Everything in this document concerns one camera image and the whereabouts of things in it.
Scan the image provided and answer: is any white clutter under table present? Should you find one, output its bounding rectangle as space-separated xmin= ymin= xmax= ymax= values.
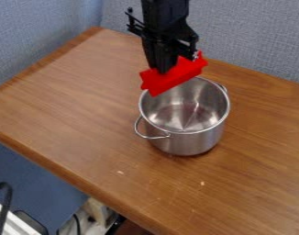
xmin=54 ymin=197 xmax=125 ymax=235

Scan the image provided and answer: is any red rectangular block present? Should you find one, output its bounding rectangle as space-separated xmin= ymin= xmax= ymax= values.
xmin=140 ymin=50 xmax=208 ymax=96

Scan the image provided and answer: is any white ribbed device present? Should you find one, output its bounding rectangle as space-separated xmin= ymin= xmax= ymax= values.
xmin=0 ymin=204 xmax=49 ymax=235

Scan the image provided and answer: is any stainless steel pot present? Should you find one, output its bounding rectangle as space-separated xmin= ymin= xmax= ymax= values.
xmin=133 ymin=77 xmax=230 ymax=156

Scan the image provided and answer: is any black cable loop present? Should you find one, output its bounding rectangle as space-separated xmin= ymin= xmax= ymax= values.
xmin=0 ymin=182 xmax=14 ymax=235

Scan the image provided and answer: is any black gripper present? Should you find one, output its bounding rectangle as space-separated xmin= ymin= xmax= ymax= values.
xmin=125 ymin=0 xmax=198 ymax=73

